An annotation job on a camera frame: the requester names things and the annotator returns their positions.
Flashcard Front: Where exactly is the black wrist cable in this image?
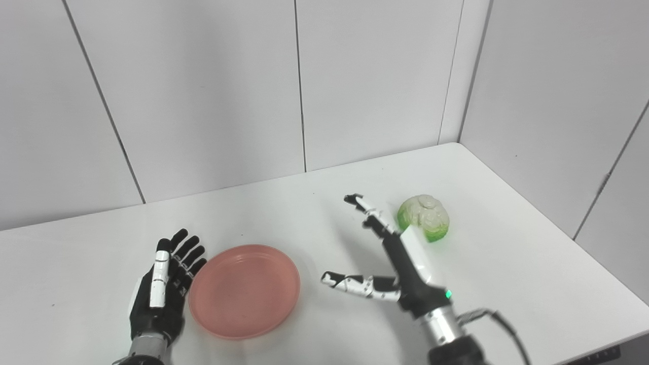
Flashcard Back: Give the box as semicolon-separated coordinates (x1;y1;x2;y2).
455;309;531;365

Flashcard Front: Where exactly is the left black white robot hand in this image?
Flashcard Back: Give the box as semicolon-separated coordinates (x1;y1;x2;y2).
129;229;207;345

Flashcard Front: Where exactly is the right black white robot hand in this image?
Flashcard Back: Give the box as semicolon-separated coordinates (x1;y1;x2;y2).
320;194;453;319

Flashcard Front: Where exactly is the pink round plate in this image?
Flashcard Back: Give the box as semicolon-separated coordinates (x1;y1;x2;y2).
189;245;301;340

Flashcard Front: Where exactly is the green white cabbage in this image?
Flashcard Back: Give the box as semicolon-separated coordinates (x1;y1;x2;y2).
397;195;450;243

